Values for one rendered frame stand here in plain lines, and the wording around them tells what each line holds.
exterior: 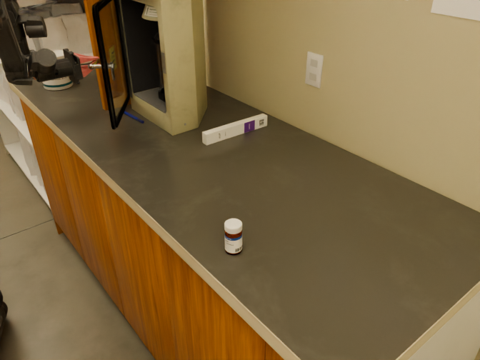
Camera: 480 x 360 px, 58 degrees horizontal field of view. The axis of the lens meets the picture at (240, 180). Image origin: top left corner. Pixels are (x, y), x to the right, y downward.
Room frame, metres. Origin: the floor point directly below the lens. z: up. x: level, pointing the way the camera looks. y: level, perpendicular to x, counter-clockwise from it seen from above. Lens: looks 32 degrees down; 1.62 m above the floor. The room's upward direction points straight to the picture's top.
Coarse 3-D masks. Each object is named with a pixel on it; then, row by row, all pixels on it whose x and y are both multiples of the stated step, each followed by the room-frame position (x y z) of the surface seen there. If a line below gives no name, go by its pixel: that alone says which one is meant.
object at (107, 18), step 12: (108, 12) 1.50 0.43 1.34; (96, 24) 1.33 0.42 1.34; (108, 24) 1.47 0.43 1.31; (96, 36) 1.33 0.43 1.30; (108, 36) 1.45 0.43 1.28; (108, 48) 1.42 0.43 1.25; (120, 48) 1.60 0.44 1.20; (108, 60) 1.40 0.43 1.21; (120, 60) 1.57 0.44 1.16; (120, 72) 1.54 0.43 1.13; (120, 84) 1.51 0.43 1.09; (108, 96) 1.33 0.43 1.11; (120, 96) 1.49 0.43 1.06; (120, 108) 1.46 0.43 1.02
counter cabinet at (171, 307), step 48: (48, 144) 1.76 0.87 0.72; (48, 192) 1.98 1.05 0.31; (96, 192) 1.32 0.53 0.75; (96, 240) 1.43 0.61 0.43; (144, 240) 1.04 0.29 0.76; (144, 288) 1.09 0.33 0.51; (192, 288) 0.83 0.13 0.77; (144, 336) 1.15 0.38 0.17; (192, 336) 0.85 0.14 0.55; (240, 336) 0.67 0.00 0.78; (432, 336) 0.57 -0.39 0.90
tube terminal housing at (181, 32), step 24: (120, 0) 1.63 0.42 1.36; (144, 0) 1.48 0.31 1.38; (168, 0) 1.42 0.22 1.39; (192, 0) 1.49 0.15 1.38; (168, 24) 1.41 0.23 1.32; (192, 24) 1.47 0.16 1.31; (168, 48) 1.41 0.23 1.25; (192, 48) 1.47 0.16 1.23; (168, 72) 1.40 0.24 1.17; (192, 72) 1.46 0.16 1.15; (168, 96) 1.41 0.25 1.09; (192, 96) 1.46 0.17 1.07; (168, 120) 1.42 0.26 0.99; (192, 120) 1.46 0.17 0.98
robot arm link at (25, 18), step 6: (12, 12) 1.51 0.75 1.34; (12, 18) 1.51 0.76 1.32; (18, 18) 1.55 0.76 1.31; (24, 18) 1.55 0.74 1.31; (30, 18) 1.56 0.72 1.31; (36, 18) 1.57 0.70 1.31; (42, 18) 1.58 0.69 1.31; (12, 24) 1.51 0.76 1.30; (30, 24) 1.55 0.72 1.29; (36, 24) 1.55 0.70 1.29; (42, 24) 1.56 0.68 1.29; (30, 30) 1.54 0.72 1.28; (36, 30) 1.55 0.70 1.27; (42, 30) 1.55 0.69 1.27; (30, 36) 1.55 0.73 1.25; (36, 36) 1.55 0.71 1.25; (42, 36) 1.56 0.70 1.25
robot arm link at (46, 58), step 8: (32, 56) 1.25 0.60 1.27; (40, 56) 1.26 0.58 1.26; (48, 56) 1.27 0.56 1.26; (32, 64) 1.25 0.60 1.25; (40, 64) 1.25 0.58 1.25; (48, 64) 1.25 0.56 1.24; (32, 72) 1.26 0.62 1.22; (40, 72) 1.28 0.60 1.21; (48, 72) 1.28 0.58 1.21; (16, 80) 1.25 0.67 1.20; (24, 80) 1.26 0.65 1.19; (32, 80) 1.27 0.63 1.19
